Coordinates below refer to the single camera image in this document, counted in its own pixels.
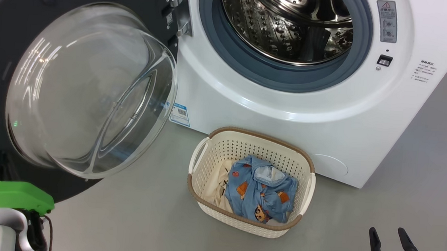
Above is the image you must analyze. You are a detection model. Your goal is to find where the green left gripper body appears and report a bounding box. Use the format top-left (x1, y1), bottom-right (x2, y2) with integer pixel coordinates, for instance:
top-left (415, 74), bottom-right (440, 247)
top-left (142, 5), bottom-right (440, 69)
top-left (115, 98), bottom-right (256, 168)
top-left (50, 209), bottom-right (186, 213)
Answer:
top-left (0, 180), bottom-right (56, 224)

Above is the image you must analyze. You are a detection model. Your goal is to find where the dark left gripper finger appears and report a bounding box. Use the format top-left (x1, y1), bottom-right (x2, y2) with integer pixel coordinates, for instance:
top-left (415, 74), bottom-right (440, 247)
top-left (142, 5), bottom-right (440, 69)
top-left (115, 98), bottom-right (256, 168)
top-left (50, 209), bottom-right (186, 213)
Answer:
top-left (0, 151), bottom-right (20, 184)

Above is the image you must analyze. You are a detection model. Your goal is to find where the black washer door glass window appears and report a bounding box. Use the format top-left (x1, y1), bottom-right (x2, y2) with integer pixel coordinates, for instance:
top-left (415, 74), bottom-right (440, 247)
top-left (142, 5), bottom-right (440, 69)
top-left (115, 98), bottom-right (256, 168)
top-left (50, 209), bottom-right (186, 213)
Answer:
top-left (0, 0), bottom-right (186, 213)

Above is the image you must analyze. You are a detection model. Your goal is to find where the blue cartoon print garment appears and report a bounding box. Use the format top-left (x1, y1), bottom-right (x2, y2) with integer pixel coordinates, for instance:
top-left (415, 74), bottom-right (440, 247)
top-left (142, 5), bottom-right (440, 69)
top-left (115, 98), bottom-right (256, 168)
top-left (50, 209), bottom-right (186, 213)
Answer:
top-left (222, 153), bottom-right (301, 226)

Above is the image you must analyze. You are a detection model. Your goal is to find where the cream garment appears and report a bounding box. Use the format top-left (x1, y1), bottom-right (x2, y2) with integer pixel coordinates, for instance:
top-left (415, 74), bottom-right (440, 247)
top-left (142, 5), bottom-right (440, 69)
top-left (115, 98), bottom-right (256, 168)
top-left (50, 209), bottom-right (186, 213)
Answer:
top-left (203, 158), bottom-right (239, 214)

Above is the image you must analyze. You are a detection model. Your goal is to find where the white front-load washing machine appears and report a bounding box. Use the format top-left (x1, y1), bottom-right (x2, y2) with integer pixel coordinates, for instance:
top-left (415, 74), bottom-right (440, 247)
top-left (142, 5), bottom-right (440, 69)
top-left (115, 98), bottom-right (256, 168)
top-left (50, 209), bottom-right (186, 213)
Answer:
top-left (144, 0), bottom-right (447, 195)

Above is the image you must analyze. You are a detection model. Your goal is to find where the metal door hinge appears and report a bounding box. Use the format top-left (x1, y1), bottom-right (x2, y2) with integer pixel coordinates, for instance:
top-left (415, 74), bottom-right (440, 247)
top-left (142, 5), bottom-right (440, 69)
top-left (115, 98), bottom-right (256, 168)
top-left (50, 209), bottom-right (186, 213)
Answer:
top-left (159, 0), bottom-right (196, 46)

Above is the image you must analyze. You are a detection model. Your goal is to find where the perforated steel washer drum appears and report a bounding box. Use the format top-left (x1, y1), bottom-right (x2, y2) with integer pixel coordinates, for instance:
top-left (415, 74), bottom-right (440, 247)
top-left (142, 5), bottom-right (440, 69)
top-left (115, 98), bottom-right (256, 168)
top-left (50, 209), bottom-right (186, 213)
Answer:
top-left (215, 0), bottom-right (357, 70)

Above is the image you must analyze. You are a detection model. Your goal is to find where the round white filter cover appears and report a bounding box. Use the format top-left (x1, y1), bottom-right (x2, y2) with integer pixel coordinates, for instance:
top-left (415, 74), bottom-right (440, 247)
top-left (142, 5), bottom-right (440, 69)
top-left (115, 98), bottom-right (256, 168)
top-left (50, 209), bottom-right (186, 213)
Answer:
top-left (309, 154), bottom-right (350, 177)

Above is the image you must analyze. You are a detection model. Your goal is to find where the blue energy label sticker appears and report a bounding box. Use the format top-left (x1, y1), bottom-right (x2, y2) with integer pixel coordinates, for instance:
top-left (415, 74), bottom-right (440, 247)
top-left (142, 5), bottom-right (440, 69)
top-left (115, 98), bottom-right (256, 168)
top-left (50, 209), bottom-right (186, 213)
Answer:
top-left (169, 102), bottom-right (192, 127)

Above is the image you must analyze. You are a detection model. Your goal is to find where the cream perforated laundry basket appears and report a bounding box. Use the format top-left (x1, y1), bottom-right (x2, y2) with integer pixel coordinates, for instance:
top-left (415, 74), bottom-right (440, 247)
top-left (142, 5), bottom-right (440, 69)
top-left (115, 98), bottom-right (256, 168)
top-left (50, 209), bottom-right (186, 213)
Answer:
top-left (183, 124), bottom-right (320, 242)

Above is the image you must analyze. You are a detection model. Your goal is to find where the grey warning sticker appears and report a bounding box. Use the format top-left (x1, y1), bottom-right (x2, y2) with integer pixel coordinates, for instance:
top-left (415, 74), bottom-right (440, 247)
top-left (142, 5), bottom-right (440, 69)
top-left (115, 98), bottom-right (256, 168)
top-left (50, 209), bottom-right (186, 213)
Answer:
top-left (374, 0), bottom-right (400, 44)

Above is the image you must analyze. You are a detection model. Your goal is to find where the thin dark left arm cable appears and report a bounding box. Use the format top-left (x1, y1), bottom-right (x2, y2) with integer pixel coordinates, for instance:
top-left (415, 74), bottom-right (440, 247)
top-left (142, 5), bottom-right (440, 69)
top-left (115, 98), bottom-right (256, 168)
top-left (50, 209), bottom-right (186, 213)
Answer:
top-left (40, 215), bottom-right (56, 251)

